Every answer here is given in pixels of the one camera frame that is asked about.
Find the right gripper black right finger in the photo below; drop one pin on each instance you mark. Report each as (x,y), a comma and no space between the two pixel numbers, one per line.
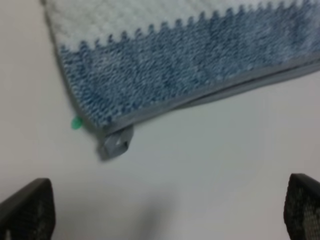
(301,212)

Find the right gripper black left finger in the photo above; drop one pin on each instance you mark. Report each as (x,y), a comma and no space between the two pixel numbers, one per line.
(29,214)

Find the blue white striped towel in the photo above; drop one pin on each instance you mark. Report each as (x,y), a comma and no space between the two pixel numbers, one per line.
(126,61)

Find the green dot sticker right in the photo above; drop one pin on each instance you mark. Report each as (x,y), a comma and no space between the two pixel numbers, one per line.
(76,123)

